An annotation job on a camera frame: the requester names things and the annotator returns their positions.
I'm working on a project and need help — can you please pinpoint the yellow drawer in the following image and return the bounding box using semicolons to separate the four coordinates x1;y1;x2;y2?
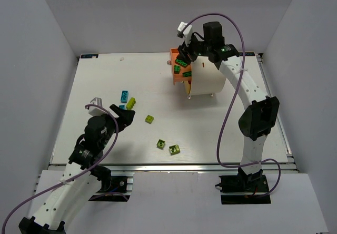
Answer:
184;80;192;94

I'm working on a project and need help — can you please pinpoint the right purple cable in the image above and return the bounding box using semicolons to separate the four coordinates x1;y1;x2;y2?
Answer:
186;13;282;198

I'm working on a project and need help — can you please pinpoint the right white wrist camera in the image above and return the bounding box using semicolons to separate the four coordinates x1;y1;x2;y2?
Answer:
177;22;193;46

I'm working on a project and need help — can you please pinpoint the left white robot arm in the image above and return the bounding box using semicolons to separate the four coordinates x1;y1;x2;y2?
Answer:
18;104;135;233

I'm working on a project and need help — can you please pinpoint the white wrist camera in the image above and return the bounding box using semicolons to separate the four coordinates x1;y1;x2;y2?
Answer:
85;97;108;116
177;22;193;46

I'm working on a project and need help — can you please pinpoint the cream cylindrical drawer cabinet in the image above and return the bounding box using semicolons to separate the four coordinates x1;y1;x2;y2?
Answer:
187;56;226;98

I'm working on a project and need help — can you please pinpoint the long cyan lego brick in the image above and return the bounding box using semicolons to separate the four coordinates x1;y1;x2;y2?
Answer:
121;90;128;103

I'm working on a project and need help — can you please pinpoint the lime square lego brick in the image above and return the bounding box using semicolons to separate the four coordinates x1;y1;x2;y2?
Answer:
145;115;154;124
156;139;166;150
169;144;181;155

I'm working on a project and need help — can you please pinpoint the long lime lego brick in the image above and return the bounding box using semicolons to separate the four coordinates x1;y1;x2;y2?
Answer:
126;97;136;110

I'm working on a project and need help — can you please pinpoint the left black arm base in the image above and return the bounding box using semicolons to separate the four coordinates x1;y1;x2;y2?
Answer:
89;175;133;202

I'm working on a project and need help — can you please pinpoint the large green lego brick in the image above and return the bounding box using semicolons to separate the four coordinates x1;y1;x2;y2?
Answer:
175;59;189;68

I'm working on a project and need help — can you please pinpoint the purple cable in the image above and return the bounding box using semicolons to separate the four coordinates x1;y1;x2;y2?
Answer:
5;104;131;234
186;13;282;198

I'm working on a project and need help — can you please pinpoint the aluminium table rail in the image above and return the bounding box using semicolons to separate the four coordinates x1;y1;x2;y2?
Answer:
47;162;299;173

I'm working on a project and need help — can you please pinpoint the orange drawer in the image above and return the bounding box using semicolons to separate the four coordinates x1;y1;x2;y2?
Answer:
167;48;192;85

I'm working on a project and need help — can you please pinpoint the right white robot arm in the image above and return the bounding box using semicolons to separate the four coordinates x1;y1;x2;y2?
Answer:
177;22;280;192

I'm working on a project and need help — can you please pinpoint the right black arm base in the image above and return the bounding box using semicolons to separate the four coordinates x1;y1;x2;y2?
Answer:
215;175;271;205

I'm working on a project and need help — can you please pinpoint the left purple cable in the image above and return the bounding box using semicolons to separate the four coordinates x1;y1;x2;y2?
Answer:
5;104;131;234

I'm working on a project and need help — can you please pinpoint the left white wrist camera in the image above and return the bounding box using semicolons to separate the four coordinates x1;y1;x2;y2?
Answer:
85;97;108;116

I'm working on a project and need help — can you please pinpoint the left blue corner label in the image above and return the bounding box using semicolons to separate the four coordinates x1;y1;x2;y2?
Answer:
80;54;98;59

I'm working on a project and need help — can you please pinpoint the small green lego brick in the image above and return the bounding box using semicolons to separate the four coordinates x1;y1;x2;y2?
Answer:
173;65;181;74

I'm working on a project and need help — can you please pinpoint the long green lego brick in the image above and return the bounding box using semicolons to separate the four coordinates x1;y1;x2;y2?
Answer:
182;71;192;77

